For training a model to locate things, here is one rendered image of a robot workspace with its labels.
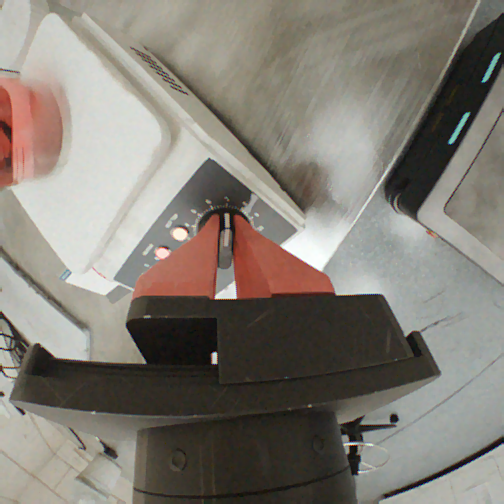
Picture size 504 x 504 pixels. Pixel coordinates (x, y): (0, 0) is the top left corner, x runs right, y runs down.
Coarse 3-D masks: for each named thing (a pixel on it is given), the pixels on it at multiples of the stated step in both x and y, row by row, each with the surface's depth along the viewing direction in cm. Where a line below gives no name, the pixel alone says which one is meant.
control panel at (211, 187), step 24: (216, 168) 12; (192, 192) 12; (216, 192) 12; (240, 192) 13; (168, 216) 13; (192, 216) 13; (264, 216) 14; (144, 240) 14; (168, 240) 14; (144, 264) 15; (216, 288) 18
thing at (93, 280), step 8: (88, 272) 22; (96, 272) 22; (72, 280) 23; (80, 280) 23; (88, 280) 23; (96, 280) 24; (104, 280) 24; (88, 288) 25; (96, 288) 25; (104, 288) 25
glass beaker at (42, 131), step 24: (0, 72) 6; (0, 96) 6; (24, 96) 7; (48, 96) 8; (0, 120) 6; (24, 120) 7; (48, 120) 9; (0, 144) 7; (24, 144) 8; (48, 144) 9; (0, 168) 7; (24, 168) 8; (48, 168) 10
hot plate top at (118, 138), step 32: (64, 32) 8; (32, 64) 9; (64, 64) 9; (96, 64) 8; (64, 96) 9; (96, 96) 9; (128, 96) 9; (96, 128) 10; (128, 128) 9; (160, 128) 9; (96, 160) 10; (128, 160) 10; (160, 160) 10; (32, 192) 12; (64, 192) 12; (96, 192) 11; (128, 192) 10; (64, 224) 12; (96, 224) 12; (64, 256) 13; (96, 256) 13
